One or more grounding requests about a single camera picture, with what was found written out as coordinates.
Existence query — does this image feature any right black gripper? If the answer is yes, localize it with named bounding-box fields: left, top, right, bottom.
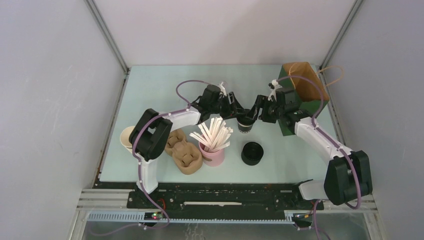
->
left=246, top=94, right=285, bottom=124

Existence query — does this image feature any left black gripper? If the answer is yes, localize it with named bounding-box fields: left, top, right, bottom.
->
left=209, top=92, right=247, bottom=121

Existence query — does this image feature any black cup lid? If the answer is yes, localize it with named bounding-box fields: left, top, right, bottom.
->
left=236, top=108, right=255, bottom=126

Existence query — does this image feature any green paper bag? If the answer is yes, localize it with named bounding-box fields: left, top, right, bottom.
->
left=278, top=62, right=330, bottom=115

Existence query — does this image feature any black paper coffee cup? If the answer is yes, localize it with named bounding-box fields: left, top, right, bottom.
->
left=237, top=120, right=255, bottom=134

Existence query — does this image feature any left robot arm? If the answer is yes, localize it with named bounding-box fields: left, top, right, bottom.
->
left=128, top=84, right=248, bottom=208

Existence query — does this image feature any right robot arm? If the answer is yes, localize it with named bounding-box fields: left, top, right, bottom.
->
left=250, top=86, right=373, bottom=209

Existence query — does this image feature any bundle of white straws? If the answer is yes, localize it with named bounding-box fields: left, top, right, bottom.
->
left=189, top=117, right=234, bottom=153

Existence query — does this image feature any stack of black lids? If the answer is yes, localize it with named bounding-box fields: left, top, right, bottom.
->
left=241, top=141, right=264, bottom=166

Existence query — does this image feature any pink straw holder cup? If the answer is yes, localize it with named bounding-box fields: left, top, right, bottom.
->
left=198, top=141, right=225, bottom=167

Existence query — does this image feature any brown cardboard cup carrier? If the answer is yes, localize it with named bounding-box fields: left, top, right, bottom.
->
left=164, top=128, right=203, bottom=175

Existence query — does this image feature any stack of paper cups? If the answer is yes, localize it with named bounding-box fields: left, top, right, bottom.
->
left=120, top=126, right=135, bottom=153

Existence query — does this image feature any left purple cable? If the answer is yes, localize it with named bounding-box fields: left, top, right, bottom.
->
left=96, top=80, right=208, bottom=238

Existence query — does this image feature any purple cable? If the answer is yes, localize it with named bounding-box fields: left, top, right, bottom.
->
left=271, top=75, right=363, bottom=240
left=96, top=80, right=208, bottom=238

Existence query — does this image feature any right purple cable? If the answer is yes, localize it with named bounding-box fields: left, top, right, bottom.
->
left=271, top=75, right=363, bottom=240

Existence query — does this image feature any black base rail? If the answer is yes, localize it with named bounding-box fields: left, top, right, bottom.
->
left=94, top=182, right=315, bottom=222

